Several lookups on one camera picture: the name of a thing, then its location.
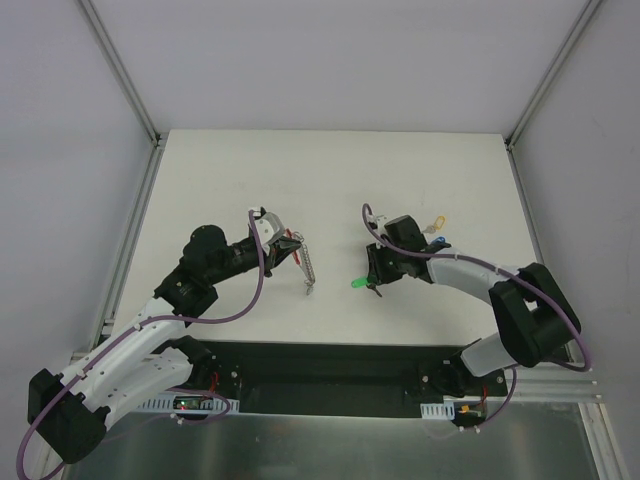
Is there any red handled metal keyring holder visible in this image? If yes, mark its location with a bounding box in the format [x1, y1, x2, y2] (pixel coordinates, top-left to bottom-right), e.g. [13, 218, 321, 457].
[286, 229, 316, 296]

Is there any green tagged key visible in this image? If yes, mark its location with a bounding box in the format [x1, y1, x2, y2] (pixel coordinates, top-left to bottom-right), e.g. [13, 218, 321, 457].
[351, 277, 382, 297]

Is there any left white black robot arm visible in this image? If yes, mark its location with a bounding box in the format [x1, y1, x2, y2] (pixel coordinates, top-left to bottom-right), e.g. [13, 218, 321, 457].
[27, 212, 303, 464]

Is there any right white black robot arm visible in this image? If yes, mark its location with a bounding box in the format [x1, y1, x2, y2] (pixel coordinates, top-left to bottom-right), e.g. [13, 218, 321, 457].
[361, 204, 584, 398]

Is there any yellow tagged key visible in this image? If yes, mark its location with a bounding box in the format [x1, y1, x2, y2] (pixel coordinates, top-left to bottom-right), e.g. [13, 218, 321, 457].
[423, 215, 446, 235]

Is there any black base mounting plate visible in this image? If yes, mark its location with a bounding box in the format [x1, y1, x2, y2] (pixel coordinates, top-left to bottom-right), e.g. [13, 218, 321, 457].
[189, 341, 507, 419]

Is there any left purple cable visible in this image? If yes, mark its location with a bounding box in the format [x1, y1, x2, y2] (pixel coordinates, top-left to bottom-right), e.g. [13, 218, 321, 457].
[17, 208, 269, 476]

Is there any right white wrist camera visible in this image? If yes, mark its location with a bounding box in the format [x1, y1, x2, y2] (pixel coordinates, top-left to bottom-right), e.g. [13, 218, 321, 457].
[367, 215, 388, 234]

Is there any right white cable duct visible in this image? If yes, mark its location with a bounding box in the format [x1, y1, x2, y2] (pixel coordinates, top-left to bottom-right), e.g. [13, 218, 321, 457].
[420, 401, 455, 421]

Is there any white cable duct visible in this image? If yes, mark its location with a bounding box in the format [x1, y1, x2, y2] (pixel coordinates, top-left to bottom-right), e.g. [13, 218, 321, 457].
[420, 401, 455, 421]
[135, 392, 240, 415]

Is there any left white cable duct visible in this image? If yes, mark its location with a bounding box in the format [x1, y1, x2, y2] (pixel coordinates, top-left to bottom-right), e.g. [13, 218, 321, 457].
[135, 392, 240, 415]

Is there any left aluminium frame post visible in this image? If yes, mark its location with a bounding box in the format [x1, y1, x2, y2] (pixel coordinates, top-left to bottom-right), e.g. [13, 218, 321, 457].
[75, 0, 162, 147]

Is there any aluminium frame post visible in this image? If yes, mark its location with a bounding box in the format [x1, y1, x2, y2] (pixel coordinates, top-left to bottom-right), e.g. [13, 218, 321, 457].
[505, 0, 606, 152]
[75, 0, 162, 147]

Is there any right aluminium frame post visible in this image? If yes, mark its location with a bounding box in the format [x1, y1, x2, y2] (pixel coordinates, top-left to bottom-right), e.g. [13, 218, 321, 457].
[505, 0, 606, 152]

